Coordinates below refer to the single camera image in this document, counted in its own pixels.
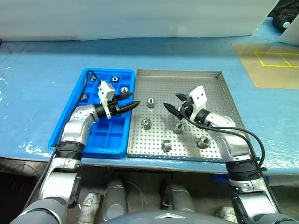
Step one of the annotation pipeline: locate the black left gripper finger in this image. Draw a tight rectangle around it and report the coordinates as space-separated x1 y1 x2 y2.
118 100 142 115
116 92 134 102

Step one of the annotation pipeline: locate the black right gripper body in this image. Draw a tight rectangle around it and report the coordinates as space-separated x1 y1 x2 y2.
178 96 195 119

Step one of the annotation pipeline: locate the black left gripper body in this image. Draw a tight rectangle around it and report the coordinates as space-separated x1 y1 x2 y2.
107 96 124 118

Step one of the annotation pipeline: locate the blue compartment tray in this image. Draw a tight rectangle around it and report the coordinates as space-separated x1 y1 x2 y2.
48 67 136 159

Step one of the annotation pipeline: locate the perforated metal tray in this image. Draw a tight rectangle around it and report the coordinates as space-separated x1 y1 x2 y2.
127 69 246 163

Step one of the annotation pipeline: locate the brown cardboard sheet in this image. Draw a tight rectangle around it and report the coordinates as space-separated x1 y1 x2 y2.
231 43 299 89

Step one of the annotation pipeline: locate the white foam board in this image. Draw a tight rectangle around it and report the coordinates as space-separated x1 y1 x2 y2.
0 0 280 42

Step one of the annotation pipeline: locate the dark grey rounded leg shell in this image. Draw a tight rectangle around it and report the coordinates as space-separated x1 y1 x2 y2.
102 178 129 221
161 182 196 212

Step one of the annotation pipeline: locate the white mottled foot cover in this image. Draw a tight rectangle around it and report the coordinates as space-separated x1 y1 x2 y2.
214 206 238 222
79 191 101 224

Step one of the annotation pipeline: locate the grey robot chest shell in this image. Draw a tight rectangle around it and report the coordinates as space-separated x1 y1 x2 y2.
100 210 211 224

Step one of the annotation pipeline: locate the white panel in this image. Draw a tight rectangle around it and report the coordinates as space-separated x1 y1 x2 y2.
278 16 299 45

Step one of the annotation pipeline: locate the black bag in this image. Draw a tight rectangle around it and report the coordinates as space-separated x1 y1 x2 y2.
267 0 299 31

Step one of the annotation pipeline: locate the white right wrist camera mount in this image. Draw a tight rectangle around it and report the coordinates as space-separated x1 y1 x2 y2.
188 85 208 122

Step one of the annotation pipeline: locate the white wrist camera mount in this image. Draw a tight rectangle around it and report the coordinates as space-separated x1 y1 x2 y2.
97 81 115 119
188 85 208 122

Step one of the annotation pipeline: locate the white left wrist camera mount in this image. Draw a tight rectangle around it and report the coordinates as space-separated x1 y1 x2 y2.
97 81 115 119

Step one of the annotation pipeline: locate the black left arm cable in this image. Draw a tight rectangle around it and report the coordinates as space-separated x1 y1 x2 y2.
23 70 103 208

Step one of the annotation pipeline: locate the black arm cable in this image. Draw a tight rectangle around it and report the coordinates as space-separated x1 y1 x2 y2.
181 106 285 214
23 70 103 208

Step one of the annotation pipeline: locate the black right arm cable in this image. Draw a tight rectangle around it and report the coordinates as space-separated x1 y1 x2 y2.
181 106 285 214

